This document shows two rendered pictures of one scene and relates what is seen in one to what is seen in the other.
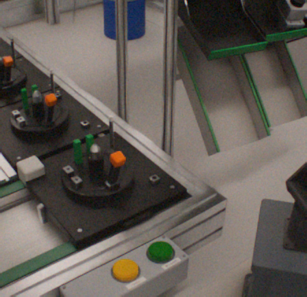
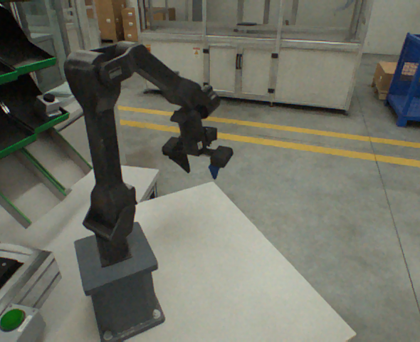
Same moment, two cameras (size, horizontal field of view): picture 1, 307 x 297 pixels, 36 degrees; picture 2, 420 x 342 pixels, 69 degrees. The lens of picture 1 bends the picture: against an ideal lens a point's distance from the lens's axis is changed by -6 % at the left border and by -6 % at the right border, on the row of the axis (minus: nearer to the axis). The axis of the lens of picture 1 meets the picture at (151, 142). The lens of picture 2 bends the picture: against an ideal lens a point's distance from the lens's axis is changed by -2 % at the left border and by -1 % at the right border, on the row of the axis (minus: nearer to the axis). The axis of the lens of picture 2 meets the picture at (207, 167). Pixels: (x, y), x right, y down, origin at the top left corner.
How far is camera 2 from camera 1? 7 cm
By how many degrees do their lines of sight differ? 35
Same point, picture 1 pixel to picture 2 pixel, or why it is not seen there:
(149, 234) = not seen: outside the picture
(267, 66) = (48, 149)
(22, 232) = not seen: outside the picture
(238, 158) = (54, 219)
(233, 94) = (28, 179)
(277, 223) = (91, 252)
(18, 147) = not seen: outside the picture
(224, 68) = (13, 163)
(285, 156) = (87, 202)
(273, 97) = (60, 169)
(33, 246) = not seen: outside the picture
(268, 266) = (96, 286)
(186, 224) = (27, 285)
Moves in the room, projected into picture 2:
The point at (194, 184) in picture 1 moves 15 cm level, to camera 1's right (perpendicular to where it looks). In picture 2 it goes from (23, 253) to (80, 226)
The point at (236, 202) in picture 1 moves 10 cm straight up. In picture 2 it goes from (64, 249) to (55, 224)
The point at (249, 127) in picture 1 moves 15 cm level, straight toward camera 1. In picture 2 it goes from (49, 197) to (55, 228)
